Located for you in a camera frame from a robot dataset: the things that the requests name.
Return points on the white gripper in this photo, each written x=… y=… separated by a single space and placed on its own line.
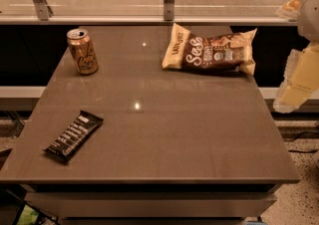
x=309 y=15

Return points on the brown chip bag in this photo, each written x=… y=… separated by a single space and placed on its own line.
x=187 y=51

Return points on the black rxbar chocolate bar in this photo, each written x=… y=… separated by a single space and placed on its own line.
x=75 y=135

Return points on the orange soda can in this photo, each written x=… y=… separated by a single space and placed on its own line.
x=82 y=50

